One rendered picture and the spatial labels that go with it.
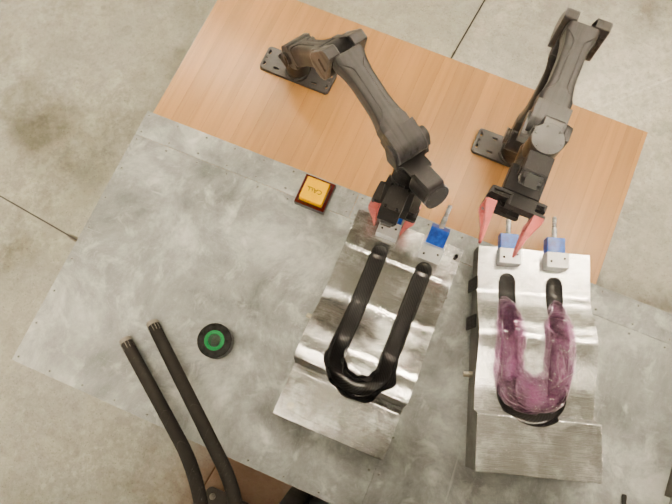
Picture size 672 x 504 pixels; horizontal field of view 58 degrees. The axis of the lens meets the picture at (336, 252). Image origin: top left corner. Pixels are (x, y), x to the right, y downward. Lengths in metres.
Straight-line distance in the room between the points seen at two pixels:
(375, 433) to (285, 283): 0.41
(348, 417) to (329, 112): 0.77
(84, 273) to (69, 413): 0.93
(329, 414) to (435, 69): 0.93
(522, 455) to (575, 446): 0.11
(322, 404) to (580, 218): 0.78
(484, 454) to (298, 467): 0.41
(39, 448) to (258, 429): 1.19
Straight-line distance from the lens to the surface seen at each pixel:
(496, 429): 1.37
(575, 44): 1.29
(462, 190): 1.57
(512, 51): 2.77
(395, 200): 1.24
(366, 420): 1.38
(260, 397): 1.45
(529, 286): 1.48
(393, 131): 1.20
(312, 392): 1.38
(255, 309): 1.48
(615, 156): 1.72
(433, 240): 1.38
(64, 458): 2.45
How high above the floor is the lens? 2.24
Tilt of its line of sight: 75 degrees down
